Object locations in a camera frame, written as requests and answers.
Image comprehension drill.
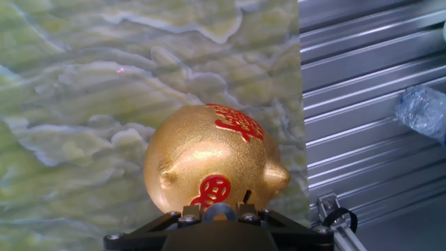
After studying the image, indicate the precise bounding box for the green marble pattern mat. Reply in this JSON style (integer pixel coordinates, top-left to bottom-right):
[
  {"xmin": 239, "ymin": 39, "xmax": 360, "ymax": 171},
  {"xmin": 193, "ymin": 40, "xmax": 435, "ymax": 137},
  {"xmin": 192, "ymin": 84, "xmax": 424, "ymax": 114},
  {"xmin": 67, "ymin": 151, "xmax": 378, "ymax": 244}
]
[{"xmin": 0, "ymin": 0, "xmax": 311, "ymax": 251}]

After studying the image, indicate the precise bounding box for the clear plastic water bottle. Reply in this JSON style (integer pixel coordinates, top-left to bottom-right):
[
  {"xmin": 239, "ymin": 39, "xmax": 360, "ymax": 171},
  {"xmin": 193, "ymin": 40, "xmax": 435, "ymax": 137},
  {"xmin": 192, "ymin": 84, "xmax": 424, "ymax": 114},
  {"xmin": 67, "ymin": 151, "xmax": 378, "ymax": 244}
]
[{"xmin": 394, "ymin": 85, "xmax": 446, "ymax": 146}]

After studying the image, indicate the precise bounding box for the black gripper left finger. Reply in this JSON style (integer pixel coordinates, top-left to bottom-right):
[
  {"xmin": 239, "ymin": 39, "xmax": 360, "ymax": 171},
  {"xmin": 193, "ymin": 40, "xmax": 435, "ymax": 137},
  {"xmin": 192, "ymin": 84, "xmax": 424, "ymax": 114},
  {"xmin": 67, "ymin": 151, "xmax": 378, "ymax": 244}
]
[{"xmin": 103, "ymin": 204, "xmax": 203, "ymax": 251}]

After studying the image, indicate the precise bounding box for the black strap ring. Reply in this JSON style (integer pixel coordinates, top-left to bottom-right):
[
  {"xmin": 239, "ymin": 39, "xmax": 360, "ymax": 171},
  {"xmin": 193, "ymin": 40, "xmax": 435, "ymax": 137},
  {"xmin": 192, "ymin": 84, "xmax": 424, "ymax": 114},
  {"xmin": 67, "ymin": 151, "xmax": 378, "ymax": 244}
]
[{"xmin": 322, "ymin": 207, "xmax": 359, "ymax": 234}]

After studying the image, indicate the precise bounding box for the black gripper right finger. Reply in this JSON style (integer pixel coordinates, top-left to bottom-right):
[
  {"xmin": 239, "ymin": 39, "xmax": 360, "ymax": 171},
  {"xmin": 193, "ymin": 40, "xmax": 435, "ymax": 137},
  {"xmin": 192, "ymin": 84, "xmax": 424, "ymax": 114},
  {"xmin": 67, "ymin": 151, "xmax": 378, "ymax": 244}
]
[{"xmin": 238, "ymin": 203, "xmax": 335, "ymax": 251}]

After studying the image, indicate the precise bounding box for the golden piggy bank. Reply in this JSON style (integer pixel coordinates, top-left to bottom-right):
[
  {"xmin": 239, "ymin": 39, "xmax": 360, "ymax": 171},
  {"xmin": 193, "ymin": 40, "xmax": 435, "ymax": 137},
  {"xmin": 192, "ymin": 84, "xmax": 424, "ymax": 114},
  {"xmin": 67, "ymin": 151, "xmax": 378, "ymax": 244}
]
[{"xmin": 142, "ymin": 103, "xmax": 291, "ymax": 215}]

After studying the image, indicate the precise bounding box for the aluminium frame bracket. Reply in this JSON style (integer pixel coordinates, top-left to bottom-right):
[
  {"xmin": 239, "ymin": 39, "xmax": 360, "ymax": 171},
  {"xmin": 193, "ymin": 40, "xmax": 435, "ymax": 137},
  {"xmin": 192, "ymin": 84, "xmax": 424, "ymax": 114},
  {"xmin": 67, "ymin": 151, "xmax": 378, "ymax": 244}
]
[{"xmin": 316, "ymin": 192, "xmax": 367, "ymax": 251}]

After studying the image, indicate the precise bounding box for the grey metal washer coin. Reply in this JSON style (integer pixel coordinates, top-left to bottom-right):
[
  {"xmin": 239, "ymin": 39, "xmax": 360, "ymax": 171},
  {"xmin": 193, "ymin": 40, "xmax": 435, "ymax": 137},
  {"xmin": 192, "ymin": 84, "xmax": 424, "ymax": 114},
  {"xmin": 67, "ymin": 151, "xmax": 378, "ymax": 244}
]
[{"xmin": 203, "ymin": 201, "xmax": 238, "ymax": 222}]

